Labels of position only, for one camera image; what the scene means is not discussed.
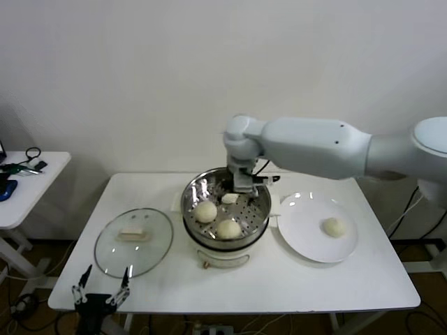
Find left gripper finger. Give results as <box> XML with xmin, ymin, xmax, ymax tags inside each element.
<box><xmin>106</xmin><ymin>266</ymin><xmax>132</xmax><ymax>305</ymax></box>
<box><xmin>71</xmin><ymin>264</ymin><xmax>93</xmax><ymax>304</ymax></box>

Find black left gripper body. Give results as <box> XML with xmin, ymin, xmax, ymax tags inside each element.
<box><xmin>74</xmin><ymin>293</ymin><xmax>119</xmax><ymax>335</ymax></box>

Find glass pot lid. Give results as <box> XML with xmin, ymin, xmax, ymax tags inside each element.
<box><xmin>93</xmin><ymin>208</ymin><xmax>175</xmax><ymax>279</ymax></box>

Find perforated steel steamer basket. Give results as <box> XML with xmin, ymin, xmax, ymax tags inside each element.
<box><xmin>180</xmin><ymin>167</ymin><xmax>272</xmax><ymax>244</ymax></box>

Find white round plate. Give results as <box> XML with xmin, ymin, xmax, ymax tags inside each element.
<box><xmin>277</xmin><ymin>191</ymin><xmax>360</xmax><ymax>263</ymax></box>

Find white electric cooking pot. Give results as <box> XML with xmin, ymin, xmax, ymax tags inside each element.
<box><xmin>170</xmin><ymin>193</ymin><xmax>282</xmax><ymax>270</ymax></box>

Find white side table rounded corners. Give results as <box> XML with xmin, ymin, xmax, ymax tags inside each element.
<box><xmin>0</xmin><ymin>151</ymin><xmax>72</xmax><ymax>292</ymax></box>

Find blue object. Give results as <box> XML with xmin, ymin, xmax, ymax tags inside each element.
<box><xmin>0</xmin><ymin>180</ymin><xmax>18</xmax><ymax>202</ymax></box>

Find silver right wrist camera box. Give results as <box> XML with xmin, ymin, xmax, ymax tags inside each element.
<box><xmin>228</xmin><ymin>158</ymin><xmax>281</xmax><ymax>193</ymax></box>

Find green handled tool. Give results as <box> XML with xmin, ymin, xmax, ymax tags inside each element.
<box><xmin>0</xmin><ymin>163</ymin><xmax>41</xmax><ymax>177</ymax></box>

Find black looped cable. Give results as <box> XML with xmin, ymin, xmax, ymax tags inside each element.
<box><xmin>17</xmin><ymin>147</ymin><xmax>41</xmax><ymax>165</ymax></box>

